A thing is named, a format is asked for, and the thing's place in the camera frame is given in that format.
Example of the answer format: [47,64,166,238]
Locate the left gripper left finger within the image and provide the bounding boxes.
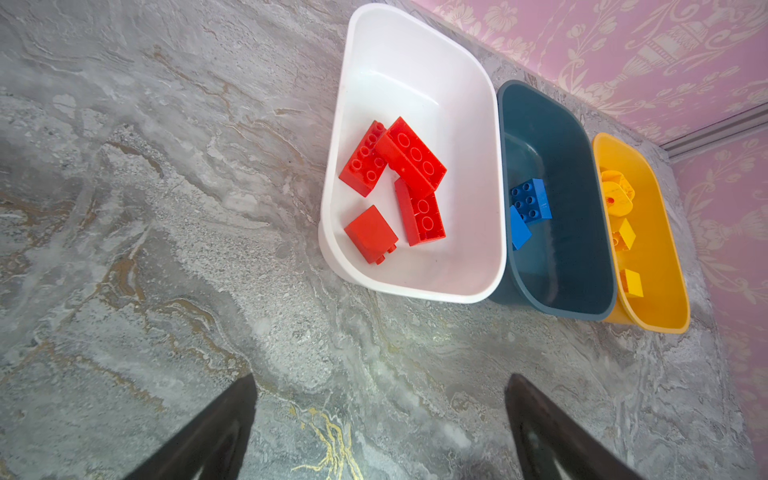
[127,374,258,479]

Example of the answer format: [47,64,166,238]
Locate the yellow lego cube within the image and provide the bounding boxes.
[610,216,637,252]

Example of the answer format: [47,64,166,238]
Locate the white plastic bin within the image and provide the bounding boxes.
[318,3,507,303]

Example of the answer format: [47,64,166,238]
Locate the small red lego brick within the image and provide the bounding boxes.
[344,206,398,265]

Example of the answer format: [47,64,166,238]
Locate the dark teal plastic bin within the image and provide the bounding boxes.
[490,80,617,322]

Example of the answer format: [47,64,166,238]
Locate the yellow rounded lego 120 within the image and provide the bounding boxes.
[600,170,636,217]

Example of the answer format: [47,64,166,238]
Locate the yellow plastic bin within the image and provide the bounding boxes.
[592,133,690,334]

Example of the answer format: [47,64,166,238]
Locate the blue lego brick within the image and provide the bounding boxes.
[509,205,532,250]
[509,178,552,224]

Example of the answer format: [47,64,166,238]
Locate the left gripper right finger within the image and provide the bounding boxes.
[505,373,640,479]

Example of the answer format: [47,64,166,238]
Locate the yellow lego brick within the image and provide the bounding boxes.
[620,269,644,298]

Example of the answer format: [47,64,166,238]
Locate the long red lego brick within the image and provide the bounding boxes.
[339,120,387,197]

